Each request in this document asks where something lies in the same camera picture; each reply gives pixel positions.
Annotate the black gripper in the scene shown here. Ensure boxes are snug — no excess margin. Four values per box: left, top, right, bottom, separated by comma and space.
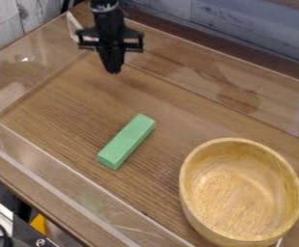
74, 8, 144, 73

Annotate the green rectangular block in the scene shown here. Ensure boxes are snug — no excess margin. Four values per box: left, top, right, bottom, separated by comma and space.
96, 114, 156, 170

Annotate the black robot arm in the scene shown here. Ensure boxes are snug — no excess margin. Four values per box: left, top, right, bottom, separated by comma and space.
74, 0, 144, 74

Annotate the brown wooden bowl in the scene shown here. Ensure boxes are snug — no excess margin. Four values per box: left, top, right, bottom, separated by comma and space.
179, 138, 299, 247

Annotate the yellow and black equipment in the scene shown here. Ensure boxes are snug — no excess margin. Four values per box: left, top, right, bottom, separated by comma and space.
12, 214, 58, 247

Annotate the clear acrylic corner bracket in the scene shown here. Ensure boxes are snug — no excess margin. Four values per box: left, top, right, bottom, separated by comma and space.
65, 12, 84, 43

